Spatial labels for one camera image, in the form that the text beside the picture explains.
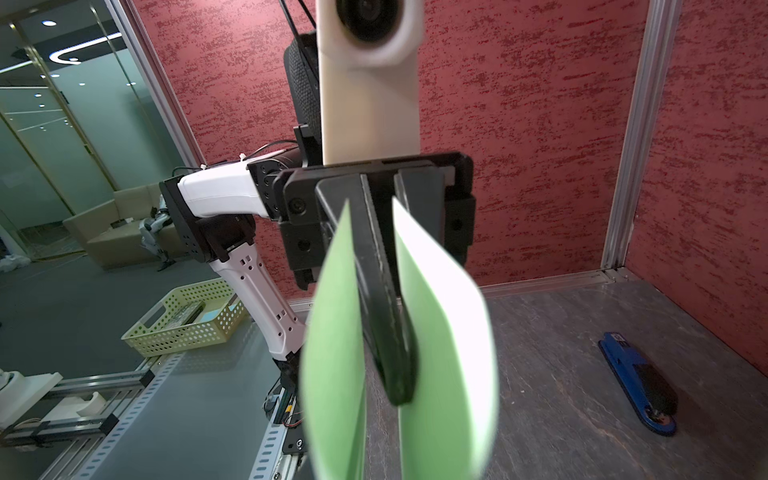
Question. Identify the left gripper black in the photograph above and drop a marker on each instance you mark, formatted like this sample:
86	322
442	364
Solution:
435	189

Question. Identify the light green square paper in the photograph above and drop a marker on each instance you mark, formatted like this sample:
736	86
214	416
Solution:
448	428

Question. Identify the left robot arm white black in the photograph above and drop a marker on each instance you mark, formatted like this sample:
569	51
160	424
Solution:
225	239

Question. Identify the yellow-green plastic basket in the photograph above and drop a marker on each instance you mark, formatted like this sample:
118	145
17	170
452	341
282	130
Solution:
188	317

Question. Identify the blue black stapler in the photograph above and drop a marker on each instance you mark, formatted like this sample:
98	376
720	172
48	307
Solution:
651	396

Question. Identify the beige sofa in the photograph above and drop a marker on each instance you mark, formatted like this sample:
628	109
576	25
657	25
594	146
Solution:
109	233

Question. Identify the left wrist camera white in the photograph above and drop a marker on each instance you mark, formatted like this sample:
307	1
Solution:
368	79

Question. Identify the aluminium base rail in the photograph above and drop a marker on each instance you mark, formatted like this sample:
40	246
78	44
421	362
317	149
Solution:
214	413

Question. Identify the left aluminium corner post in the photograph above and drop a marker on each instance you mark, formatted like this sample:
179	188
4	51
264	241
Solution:
657	47

